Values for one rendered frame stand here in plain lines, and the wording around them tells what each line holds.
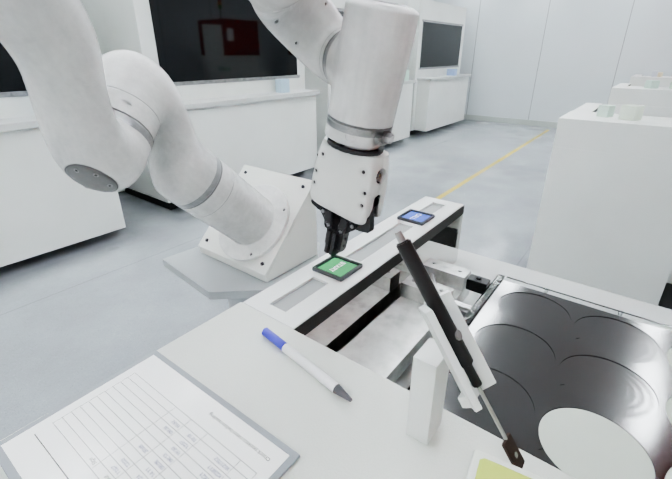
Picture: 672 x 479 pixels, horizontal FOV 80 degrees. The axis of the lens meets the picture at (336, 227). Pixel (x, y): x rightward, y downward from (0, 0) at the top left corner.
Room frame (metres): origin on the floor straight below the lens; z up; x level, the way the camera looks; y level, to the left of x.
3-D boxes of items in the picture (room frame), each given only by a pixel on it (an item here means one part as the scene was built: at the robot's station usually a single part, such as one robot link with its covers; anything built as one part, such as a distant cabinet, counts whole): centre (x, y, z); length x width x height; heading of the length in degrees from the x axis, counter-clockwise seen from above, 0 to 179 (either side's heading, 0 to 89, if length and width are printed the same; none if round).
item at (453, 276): (0.64, -0.20, 0.89); 0.08 x 0.03 x 0.03; 52
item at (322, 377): (0.33, 0.03, 0.97); 0.14 x 0.01 x 0.01; 44
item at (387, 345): (0.52, -0.11, 0.87); 0.36 x 0.08 x 0.03; 142
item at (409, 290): (0.58, -0.15, 0.89); 0.08 x 0.03 x 0.03; 52
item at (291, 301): (0.64, -0.08, 0.89); 0.55 x 0.09 x 0.14; 142
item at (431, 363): (0.24, -0.09, 1.03); 0.06 x 0.04 x 0.13; 52
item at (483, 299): (0.48, -0.18, 0.90); 0.38 x 0.01 x 0.01; 142
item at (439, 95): (7.62, -1.57, 1.00); 1.80 x 1.08 x 2.00; 142
